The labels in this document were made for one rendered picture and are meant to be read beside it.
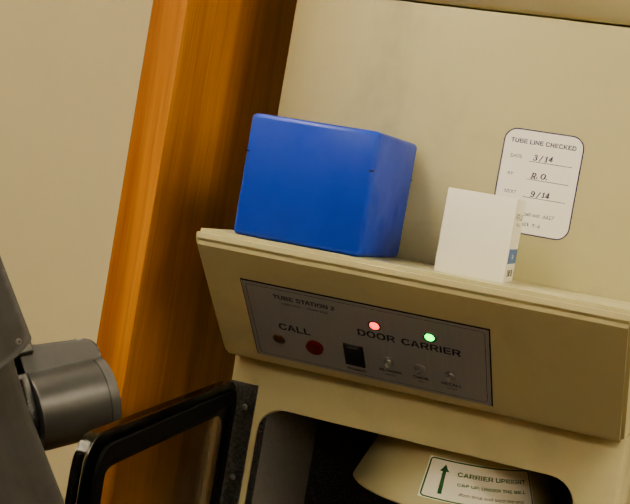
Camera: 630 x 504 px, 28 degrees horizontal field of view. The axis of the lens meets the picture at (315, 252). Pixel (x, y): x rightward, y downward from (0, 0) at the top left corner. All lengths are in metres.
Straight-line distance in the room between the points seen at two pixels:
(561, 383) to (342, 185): 0.21
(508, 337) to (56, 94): 0.90
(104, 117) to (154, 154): 0.63
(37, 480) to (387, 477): 0.48
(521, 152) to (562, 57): 0.08
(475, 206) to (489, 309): 0.08
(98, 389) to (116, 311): 0.11
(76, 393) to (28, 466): 0.28
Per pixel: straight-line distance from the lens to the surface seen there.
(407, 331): 0.91
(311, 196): 0.90
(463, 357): 0.91
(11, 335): 0.56
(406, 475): 1.03
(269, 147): 0.91
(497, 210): 0.89
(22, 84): 1.67
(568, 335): 0.86
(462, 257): 0.89
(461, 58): 0.99
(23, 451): 0.60
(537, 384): 0.91
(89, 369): 0.90
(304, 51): 1.03
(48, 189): 1.63
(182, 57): 0.98
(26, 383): 0.89
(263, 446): 1.04
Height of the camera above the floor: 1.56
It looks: 3 degrees down
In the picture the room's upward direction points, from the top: 10 degrees clockwise
